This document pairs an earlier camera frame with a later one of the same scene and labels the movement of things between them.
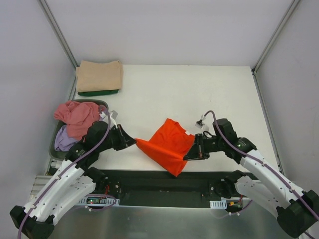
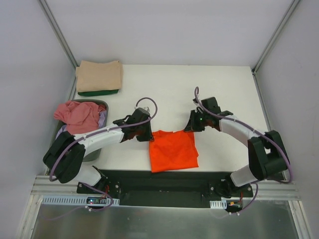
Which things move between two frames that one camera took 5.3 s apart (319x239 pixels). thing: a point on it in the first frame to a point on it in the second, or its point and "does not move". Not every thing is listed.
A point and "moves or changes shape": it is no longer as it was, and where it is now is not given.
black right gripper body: [201, 145] to [190, 125]
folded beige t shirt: [92, 76] does not move
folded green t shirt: [97, 92] does not move
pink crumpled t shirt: [78, 116] does not move
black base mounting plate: [159, 188] does not move
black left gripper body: [119, 138] to [145, 133]
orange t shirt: [168, 147] moves or changes shape
